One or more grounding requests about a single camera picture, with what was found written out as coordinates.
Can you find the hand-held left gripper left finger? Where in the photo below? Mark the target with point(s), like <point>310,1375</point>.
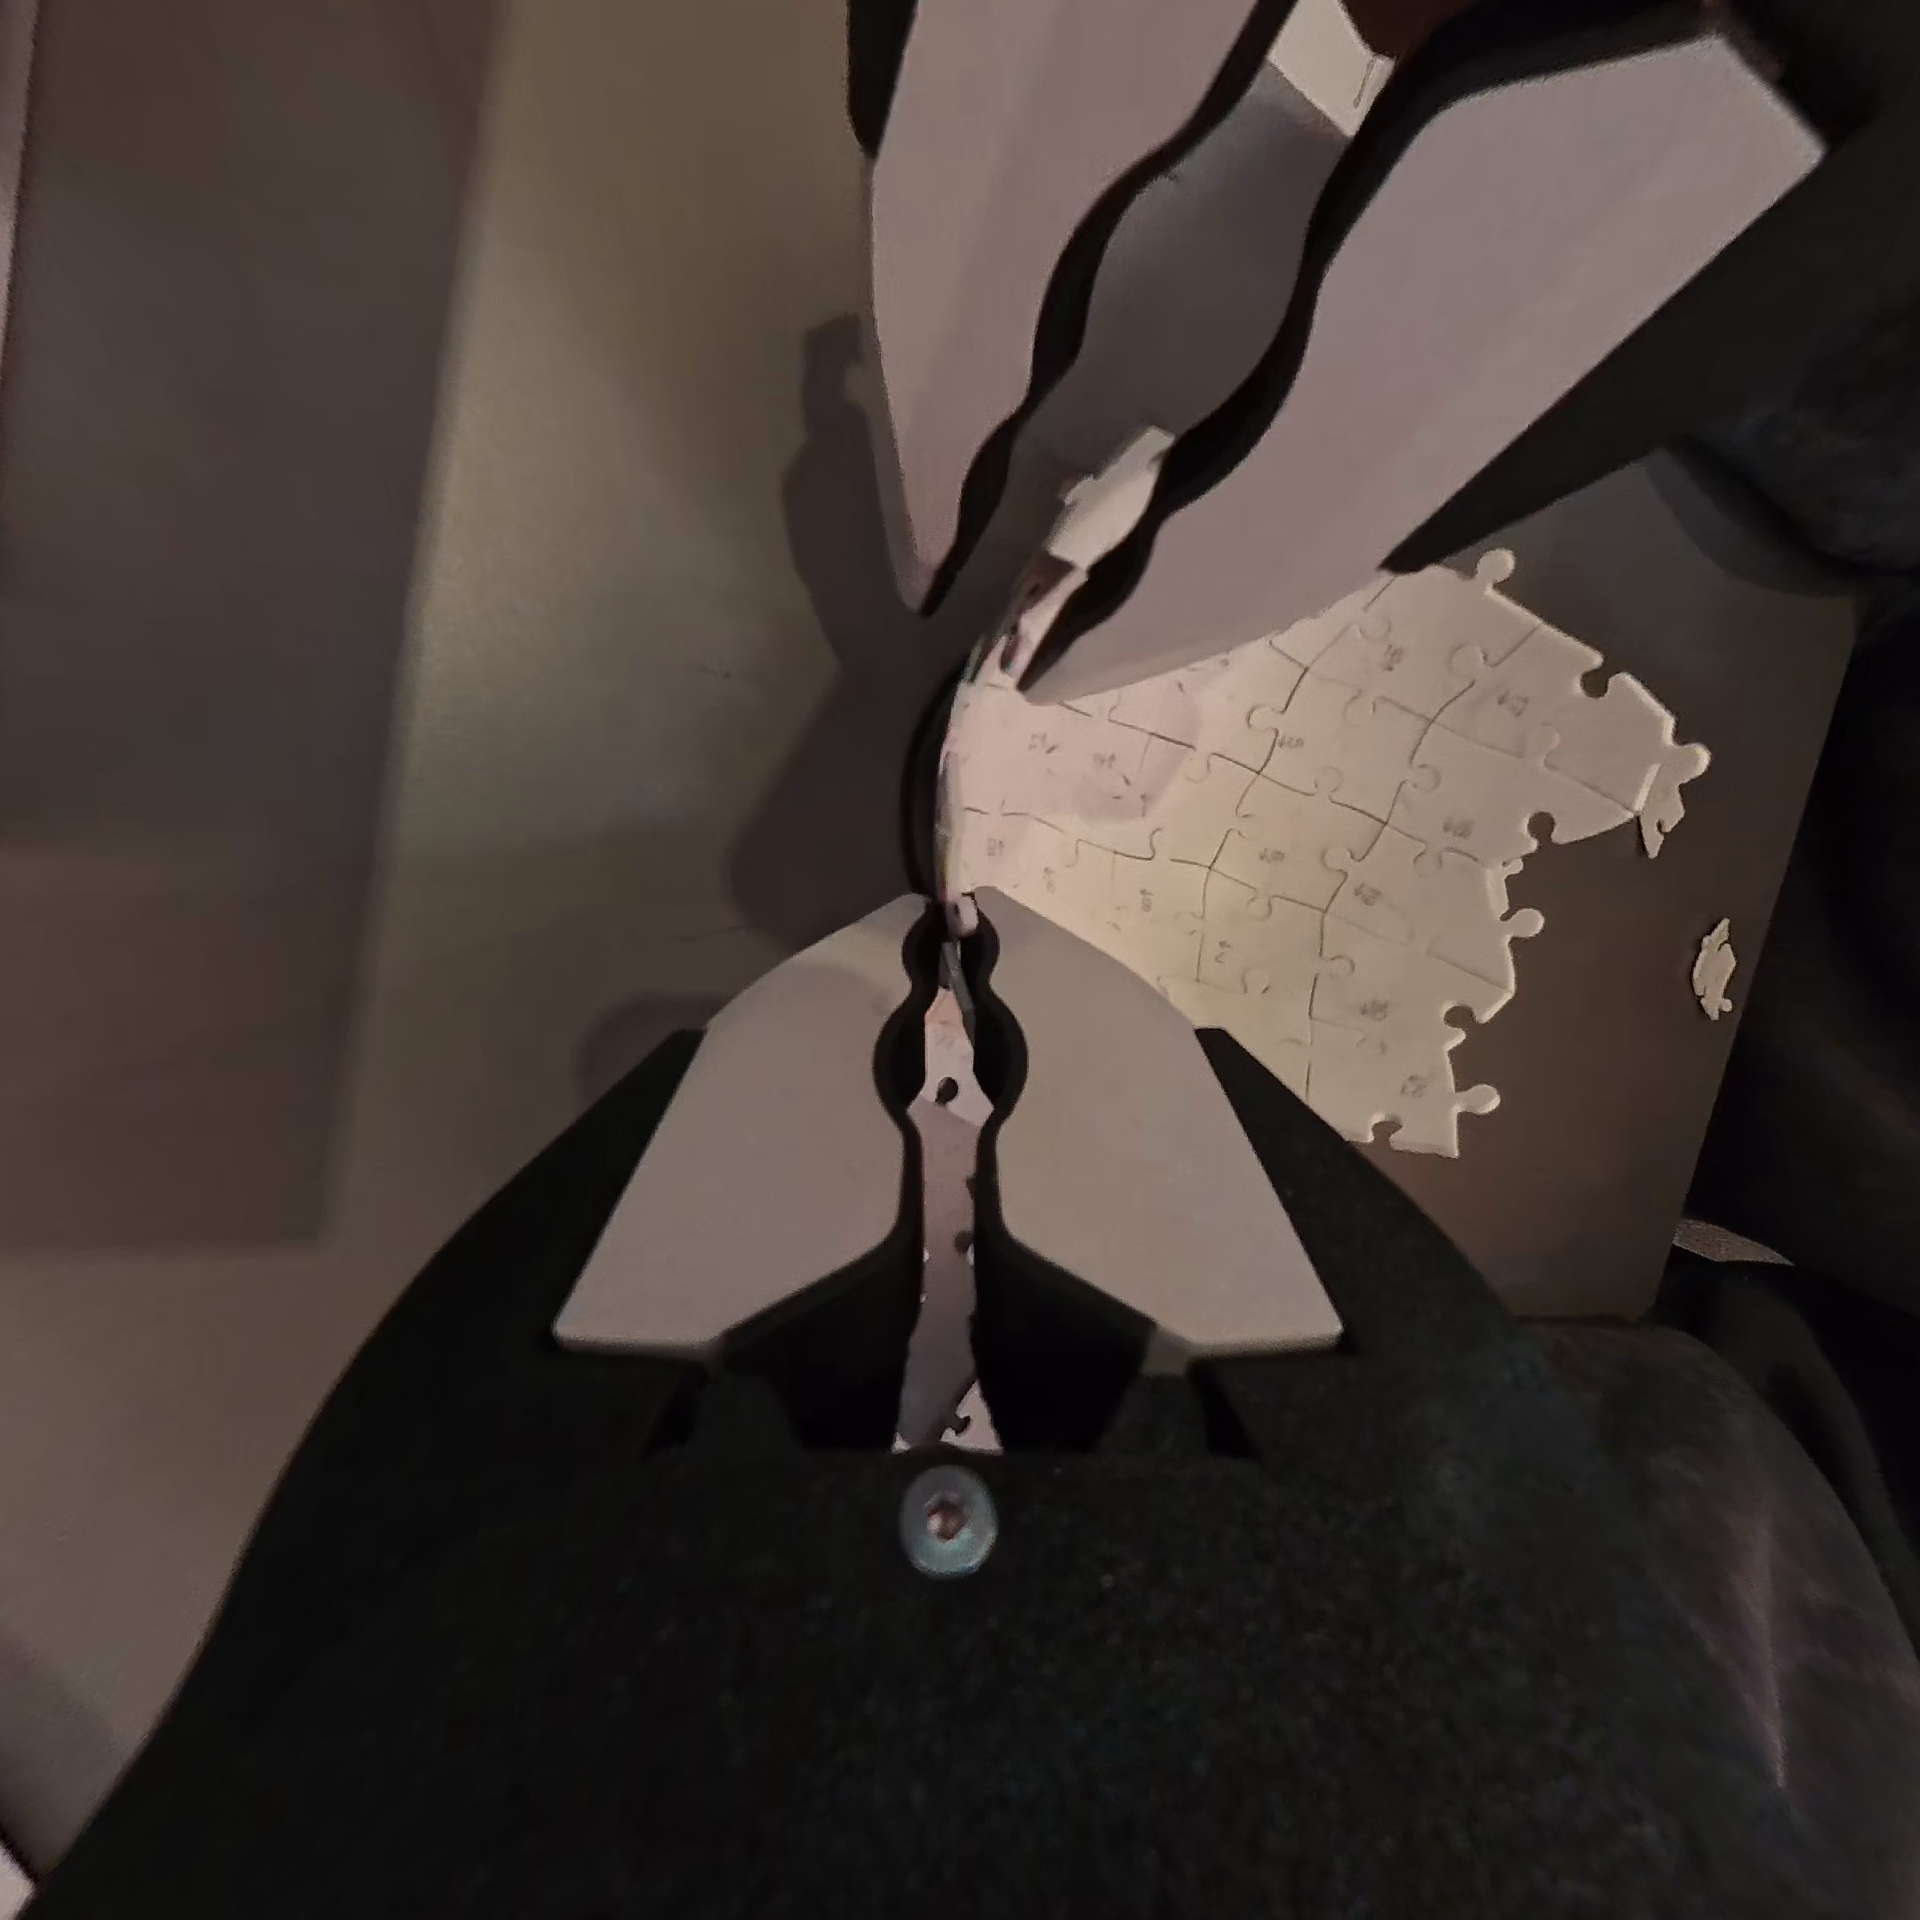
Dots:
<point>737,1186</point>

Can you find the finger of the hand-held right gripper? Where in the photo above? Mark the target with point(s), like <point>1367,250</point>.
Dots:
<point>1533,271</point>
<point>1006,181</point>

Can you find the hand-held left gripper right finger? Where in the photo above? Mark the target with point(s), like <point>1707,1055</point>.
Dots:
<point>1171,1186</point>

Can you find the partly built white puzzle ball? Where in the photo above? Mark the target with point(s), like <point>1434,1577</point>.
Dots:
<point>1293,842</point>

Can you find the person's dark clothing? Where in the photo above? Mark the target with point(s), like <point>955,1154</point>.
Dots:
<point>1773,1562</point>

